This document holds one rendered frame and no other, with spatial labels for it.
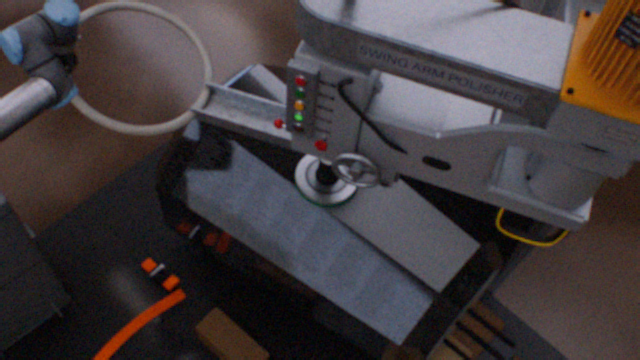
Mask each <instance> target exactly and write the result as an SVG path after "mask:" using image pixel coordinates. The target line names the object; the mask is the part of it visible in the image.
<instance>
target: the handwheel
mask: <svg viewBox="0 0 640 360"><path fill-rule="evenodd" d="M347 159H349V160H355V161H357V162H356V163H352V164H351V163H349V162H348V161H346V160H347ZM338 162H340V163H341V164H343V165H344V166H346V167H347V168H349V171H348V174H349V175H350V176H351V177H352V178H353V179H351V178H349V177H348V176H346V175H345V174H344V173H342V171H341V170H340V169H339V167H337V163H338ZM364 164H365V165H367V166H368V167H370V168H365V167H364V166H363V165H364ZM331 168H332V171H333V172H334V174H335V175H336V176H337V177H339V178H340V179H341V180H343V181H344V182H346V183H348V184H350V185H352V186H355V187H359V188H373V187H376V186H377V185H379V184H380V182H381V181H382V173H381V170H380V169H379V167H378V166H377V165H376V164H375V163H374V162H373V161H371V160H370V159H368V158H367V157H366V155H364V154H360V155H358V154H354V153H343V154H340V155H336V156H335V157H334V158H333V159H332V161H331ZM364 174H375V175H376V179H375V180H374V181H371V182H360V181H358V180H359V179H362V178H363V175H364Z"/></svg>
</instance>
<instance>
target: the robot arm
mask: <svg viewBox="0 0 640 360"><path fill-rule="evenodd" d="M80 20H81V16H80V10H79V6H78V5H77V3H76V2H75V1H73V0H46V1H45V3H44V5H43V9H42V10H40V11H38V12H36V13H34V14H32V15H30V16H28V17H26V18H24V19H23V20H21V21H19V22H17V23H15V24H13V26H11V25H10V27H9V28H8V29H6V30H4V31H3V32H1V33H0V45H1V48H2V50H3V52H4V54H5V55H6V57H8V59H9V60H10V62H12V63H13V64H15V65H19V64H20V65H21V67H22V68H23V70H24V71H25V72H26V74H27V75H28V77H29V78H30V79H29V80H28V81H27V82H26V83H24V84H23V85H21V86H20V87H18V88H17V89H15V90H13V91H12V92H10V93H9V94H7V95H6V96H4V97H3V98H1V99H0V143H1V142H2V141H4V140H5V139H7V138H8V137H9V136H11V135H12V134H13V133H15V132H16V131H18V130H19V129H20V128H22V127H23V126H24V125H26V124H27V123H29V122H30V121H31V120H33V119H34V118H35V117H38V116H39V115H41V114H42V113H43V112H45V111H46V110H47V109H49V108H51V109H57V108H60V107H62V106H63V105H65V104H66V103H68V102H69V101H70V100H72V99H73V98H74V97H75V96H76V95H77V94H78V88H77V87H76V85H75V82H74V81H73V80H72V79H73V74H74V72H75V70H76V65H77V64H78V57H77V53H75V49H76V48H77V46H78V40H80V39H81V37H80V36H79V24H80Z"/></svg>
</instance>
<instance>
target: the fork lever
mask: <svg viewBox="0 0 640 360"><path fill-rule="evenodd" d="M205 85H206V87H209V88H210V89H211V91H212V92H211V95H210V98H209V100H208V102H207V104H206V105H205V107H204V108H203V109H201V108H198V107H195V106H191V108H190V109H191V111H192V112H194V113H195V114H196V117H195V119H199V120H202V121H205V122H208V123H211V124H214V125H217V126H221V127H224V128H227V129H230V130H233V131H236V132H240V133H243V134H246V135H249V136H252V137H255V138H258V139H262V140H265V141H268V143H271V144H274V145H277V146H281V147H284V148H287V149H290V150H293V151H296V152H299V153H303V152H301V151H298V150H295V149H293V148H291V133H290V132H288V131H285V128H284V127H282V128H280V129H277V128H276V127H275V126H274V120H275V119H277V118H281V119H283V121H284V123H285V114H286V105H284V104H281V103H277V102H274V101H271V100H268V99H264V98H261V97H258V96H254V95H251V94H248V93H245V92H241V91H238V90H235V89H232V88H228V87H225V86H222V85H219V84H215V83H212V82H209V81H206V83H205ZM303 154H306V153H303ZM306 155H309V154H306ZM309 156H312V155H309ZM312 157H315V156H312ZM315 158H318V157H315ZM318 159H321V158H318ZM379 185H380V186H382V187H383V188H389V185H390V182H388V181H387V180H382V181H381V182H380V184H379Z"/></svg>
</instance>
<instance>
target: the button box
mask: <svg viewBox="0 0 640 360"><path fill-rule="evenodd" d="M295 76H302V77H304V78H305V79H306V80H307V84H306V85H305V86H300V85H298V84H297V83H296V82H295V81H294V77H295ZM317 82H318V70H317V69H314V68H310V67H307V66H304V65H301V64H298V63H296V62H295V61H294V59H290V60H289V62H288V64H287V82H286V114H285V131H288V132H290V133H293V134H296V135H299V136H302V137H305V138H308V139H311V137H312V135H313V127H314V115H315V104H316V93H317ZM296 88H299V89H302V90H304V91H305V93H306V97H305V98H298V97H297V96H296V95H295V94H294V92H293V91H294V89H296ZM296 100H298V101H301V102H303V103H304V104H305V109H304V110H298V109H296V108H295V107H294V105H293V102H294V101H296ZM294 112H299V113H301V114H302V115H303V116H304V117H305V119H304V121H298V120H296V119H294V118H293V116H292V114H293V113H294ZM293 123H298V124H300V125H302V126H303V128H304V131H302V132H298V131H295V130H294V129H293V128H292V124H293Z"/></svg>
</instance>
